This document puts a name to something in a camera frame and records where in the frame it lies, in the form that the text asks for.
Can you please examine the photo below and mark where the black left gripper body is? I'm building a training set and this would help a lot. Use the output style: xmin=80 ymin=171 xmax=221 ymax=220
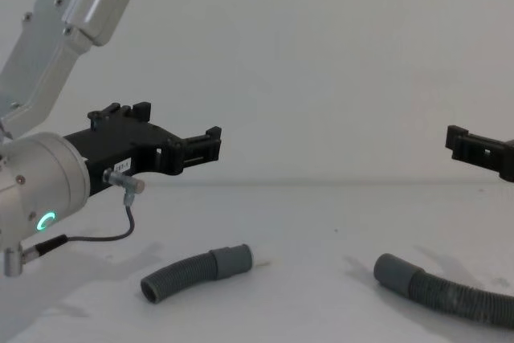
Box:
xmin=63 ymin=116 xmax=183 ymax=200

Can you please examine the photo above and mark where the white table cloth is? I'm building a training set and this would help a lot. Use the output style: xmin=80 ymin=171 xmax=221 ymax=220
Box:
xmin=0 ymin=177 xmax=514 ymax=343

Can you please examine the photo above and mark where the white curtain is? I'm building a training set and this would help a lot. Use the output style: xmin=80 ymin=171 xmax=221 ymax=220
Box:
xmin=0 ymin=0 xmax=514 ymax=188

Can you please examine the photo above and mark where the thin dark gripper cable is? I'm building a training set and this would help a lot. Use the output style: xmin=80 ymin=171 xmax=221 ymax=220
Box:
xmin=2 ymin=169 xmax=147 ymax=278

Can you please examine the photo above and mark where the short grey corrugated hose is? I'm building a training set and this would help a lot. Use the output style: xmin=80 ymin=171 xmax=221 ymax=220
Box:
xmin=140 ymin=243 xmax=255 ymax=304

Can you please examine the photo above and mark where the long grey corrugated hose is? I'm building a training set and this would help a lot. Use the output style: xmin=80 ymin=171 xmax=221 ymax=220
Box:
xmin=373 ymin=252 xmax=514 ymax=326

